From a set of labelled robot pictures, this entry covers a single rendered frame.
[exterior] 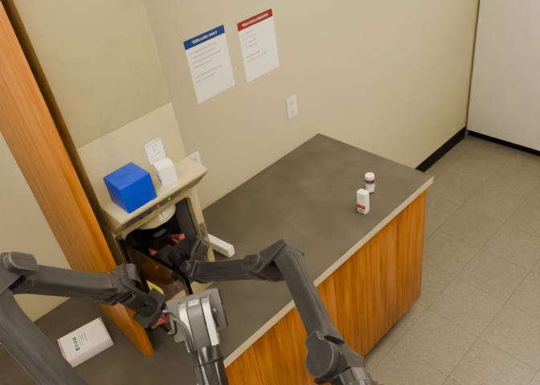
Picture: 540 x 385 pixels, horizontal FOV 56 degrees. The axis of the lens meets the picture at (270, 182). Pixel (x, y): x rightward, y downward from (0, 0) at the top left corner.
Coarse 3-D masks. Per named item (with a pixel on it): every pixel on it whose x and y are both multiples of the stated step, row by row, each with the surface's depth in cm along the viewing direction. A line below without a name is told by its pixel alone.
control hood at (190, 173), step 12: (180, 168) 161; (192, 168) 160; (204, 168) 159; (156, 180) 157; (180, 180) 155; (192, 180) 156; (156, 192) 152; (168, 192) 151; (180, 192) 161; (108, 204) 150; (156, 204) 151; (108, 216) 148; (120, 216) 144; (132, 216) 144; (120, 228) 148
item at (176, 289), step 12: (132, 252) 154; (144, 252) 149; (144, 264) 153; (156, 264) 147; (144, 276) 159; (156, 276) 152; (168, 276) 146; (180, 276) 140; (144, 288) 165; (168, 288) 151; (180, 288) 144; (168, 300) 156; (168, 324) 169
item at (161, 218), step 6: (174, 204) 177; (168, 210) 172; (174, 210) 175; (156, 216) 169; (162, 216) 170; (168, 216) 172; (150, 222) 169; (156, 222) 169; (162, 222) 170; (138, 228) 169; (144, 228) 169
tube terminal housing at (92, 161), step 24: (144, 120) 150; (168, 120) 156; (96, 144) 142; (120, 144) 147; (144, 144) 153; (168, 144) 159; (96, 168) 144; (144, 168) 156; (96, 192) 147; (192, 192) 173; (96, 216) 159; (192, 216) 181; (192, 288) 190
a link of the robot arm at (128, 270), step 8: (120, 264) 142; (128, 264) 144; (120, 272) 140; (128, 272) 142; (136, 272) 144; (120, 280) 132; (128, 280) 135; (136, 280) 141; (128, 288) 133; (128, 296) 135; (112, 304) 136
